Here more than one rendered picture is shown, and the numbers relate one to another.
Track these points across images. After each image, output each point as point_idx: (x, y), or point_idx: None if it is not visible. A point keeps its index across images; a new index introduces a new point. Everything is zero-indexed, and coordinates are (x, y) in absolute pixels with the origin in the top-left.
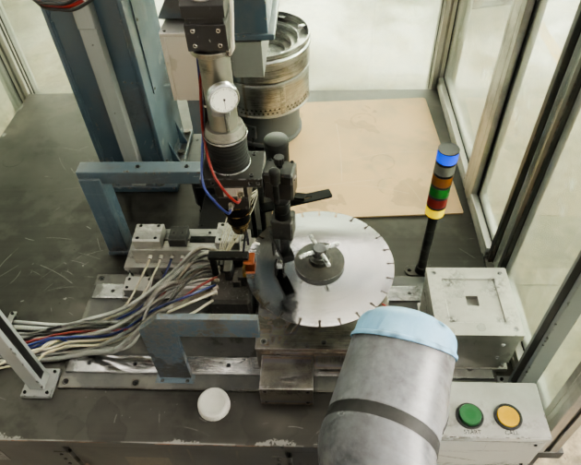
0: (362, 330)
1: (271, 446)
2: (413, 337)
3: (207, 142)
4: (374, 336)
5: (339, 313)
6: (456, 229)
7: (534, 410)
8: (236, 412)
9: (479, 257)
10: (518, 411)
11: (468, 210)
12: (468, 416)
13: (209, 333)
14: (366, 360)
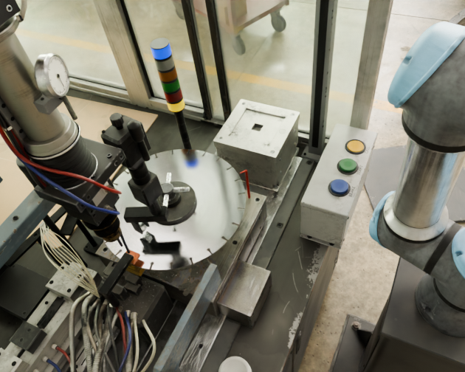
0: (437, 64)
1: (295, 333)
2: None
3: (54, 156)
4: (452, 54)
5: (232, 205)
6: (168, 125)
7: (355, 131)
8: (252, 355)
9: (202, 124)
10: (354, 139)
11: (157, 111)
12: (349, 165)
13: (196, 325)
14: None
